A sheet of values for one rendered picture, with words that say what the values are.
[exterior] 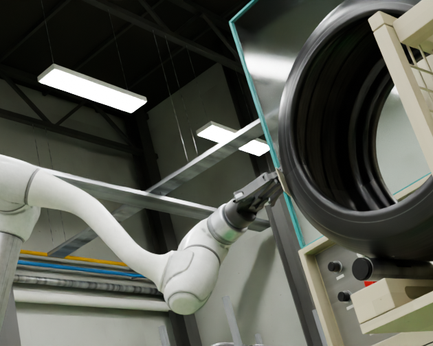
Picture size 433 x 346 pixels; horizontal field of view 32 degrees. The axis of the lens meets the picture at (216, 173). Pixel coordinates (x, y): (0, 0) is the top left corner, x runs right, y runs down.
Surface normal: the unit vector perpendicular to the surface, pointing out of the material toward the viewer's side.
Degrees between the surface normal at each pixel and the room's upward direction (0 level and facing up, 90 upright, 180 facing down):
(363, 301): 90
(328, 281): 90
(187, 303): 145
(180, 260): 63
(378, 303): 90
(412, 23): 90
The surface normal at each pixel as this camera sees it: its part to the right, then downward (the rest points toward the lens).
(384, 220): -0.70, 0.07
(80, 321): 0.73, -0.45
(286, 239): -0.63, -0.18
